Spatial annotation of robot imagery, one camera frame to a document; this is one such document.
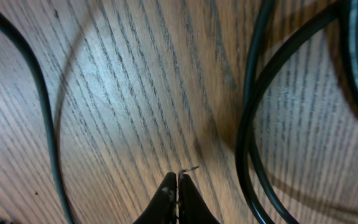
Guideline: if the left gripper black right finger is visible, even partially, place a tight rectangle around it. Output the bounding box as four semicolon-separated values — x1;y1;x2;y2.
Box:
178;166;219;224

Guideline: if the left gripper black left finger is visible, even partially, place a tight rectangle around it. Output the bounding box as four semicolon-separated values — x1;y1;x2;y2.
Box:
134;172;177;224

